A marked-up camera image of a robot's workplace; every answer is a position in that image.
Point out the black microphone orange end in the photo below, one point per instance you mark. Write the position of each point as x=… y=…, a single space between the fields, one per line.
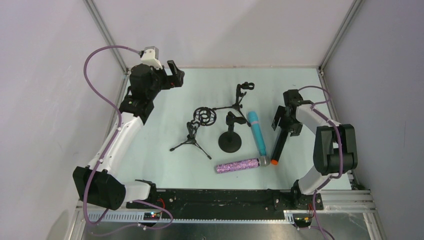
x=279 y=145

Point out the purple glitter microphone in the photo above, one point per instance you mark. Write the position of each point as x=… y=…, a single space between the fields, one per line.
x=240 y=165

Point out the tripod stand with clip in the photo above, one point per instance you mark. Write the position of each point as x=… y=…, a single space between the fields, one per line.
x=238 y=98

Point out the black round base mic stand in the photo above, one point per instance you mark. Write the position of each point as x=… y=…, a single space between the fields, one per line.
x=230 y=141

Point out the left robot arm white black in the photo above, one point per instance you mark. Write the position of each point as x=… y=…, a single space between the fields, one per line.
x=97 y=183

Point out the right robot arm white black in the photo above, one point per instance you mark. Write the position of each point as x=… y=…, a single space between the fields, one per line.
x=334 y=149

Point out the blue toy microphone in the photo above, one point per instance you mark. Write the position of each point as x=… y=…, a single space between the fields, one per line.
x=253 y=119

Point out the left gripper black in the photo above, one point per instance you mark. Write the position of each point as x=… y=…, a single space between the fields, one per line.
x=170 y=76

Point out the aluminium frame rail front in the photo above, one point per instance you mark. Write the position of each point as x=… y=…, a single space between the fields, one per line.
x=334 y=201

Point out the tripod stand with shock mount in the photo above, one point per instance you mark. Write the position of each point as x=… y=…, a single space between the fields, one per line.
x=202 y=117

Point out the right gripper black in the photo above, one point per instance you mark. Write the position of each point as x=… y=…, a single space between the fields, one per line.
x=286 y=117

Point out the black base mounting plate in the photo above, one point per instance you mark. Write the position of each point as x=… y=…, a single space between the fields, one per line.
x=232 y=205

